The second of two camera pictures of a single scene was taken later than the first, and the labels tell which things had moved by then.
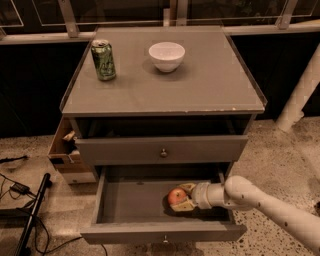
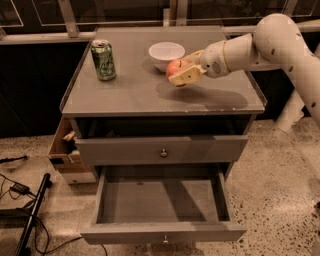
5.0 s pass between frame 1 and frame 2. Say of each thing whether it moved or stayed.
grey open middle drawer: stayed
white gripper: moved
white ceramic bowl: stayed
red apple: moved
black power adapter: stayed
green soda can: stayed
